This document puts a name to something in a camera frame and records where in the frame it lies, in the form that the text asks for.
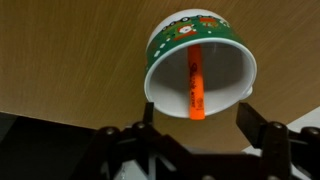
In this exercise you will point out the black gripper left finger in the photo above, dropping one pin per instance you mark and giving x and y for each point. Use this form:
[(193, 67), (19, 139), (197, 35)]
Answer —
[(148, 115)]

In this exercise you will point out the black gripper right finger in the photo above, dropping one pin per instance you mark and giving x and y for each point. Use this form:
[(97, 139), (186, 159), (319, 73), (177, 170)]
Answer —
[(250, 123)]

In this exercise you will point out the orange carrot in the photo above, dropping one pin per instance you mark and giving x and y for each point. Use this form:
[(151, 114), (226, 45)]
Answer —
[(196, 83)]

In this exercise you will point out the white mug with green band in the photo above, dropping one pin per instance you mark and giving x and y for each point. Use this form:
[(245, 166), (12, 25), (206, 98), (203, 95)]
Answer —
[(216, 76)]

